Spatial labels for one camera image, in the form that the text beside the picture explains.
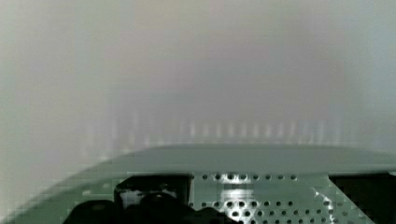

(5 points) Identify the green oval plastic strainer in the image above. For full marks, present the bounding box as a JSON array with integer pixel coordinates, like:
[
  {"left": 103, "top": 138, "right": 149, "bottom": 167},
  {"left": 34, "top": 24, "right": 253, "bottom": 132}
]
[{"left": 2, "top": 144, "right": 395, "bottom": 224}]

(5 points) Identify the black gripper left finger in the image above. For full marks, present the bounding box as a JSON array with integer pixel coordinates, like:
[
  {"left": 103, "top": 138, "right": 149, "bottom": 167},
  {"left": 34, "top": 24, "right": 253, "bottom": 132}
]
[{"left": 63, "top": 175, "right": 239, "bottom": 224}]

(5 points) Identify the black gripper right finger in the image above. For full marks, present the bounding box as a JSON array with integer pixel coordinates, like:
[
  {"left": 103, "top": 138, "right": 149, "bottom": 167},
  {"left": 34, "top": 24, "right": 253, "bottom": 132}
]
[{"left": 329, "top": 173, "right": 396, "bottom": 224}]

